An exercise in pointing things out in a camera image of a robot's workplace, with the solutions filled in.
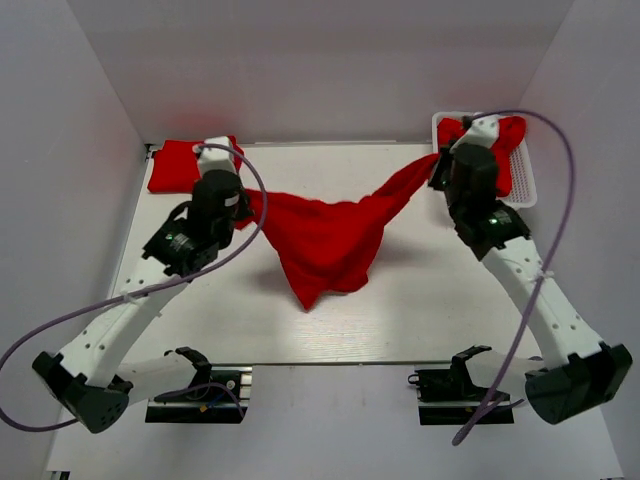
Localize red t-shirt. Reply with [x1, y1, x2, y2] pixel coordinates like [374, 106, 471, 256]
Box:
[147, 136, 244, 194]
[236, 154, 438, 311]

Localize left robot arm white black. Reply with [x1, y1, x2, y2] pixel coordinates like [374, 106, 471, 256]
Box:
[32, 170, 248, 434]

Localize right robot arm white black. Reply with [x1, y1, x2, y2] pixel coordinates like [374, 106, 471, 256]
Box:
[429, 144, 632, 425]

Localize crumpled red t-shirts in basket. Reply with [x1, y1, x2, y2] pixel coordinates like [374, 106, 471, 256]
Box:
[436, 114, 528, 198]

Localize white plastic basket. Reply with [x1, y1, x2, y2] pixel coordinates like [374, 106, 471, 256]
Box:
[430, 111, 539, 209]

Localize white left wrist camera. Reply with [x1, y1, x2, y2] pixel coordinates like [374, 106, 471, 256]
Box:
[193, 136, 237, 176]

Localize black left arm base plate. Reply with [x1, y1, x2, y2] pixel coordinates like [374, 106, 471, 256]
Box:
[145, 366, 252, 424]

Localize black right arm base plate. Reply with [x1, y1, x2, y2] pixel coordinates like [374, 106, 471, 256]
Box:
[407, 364, 487, 426]

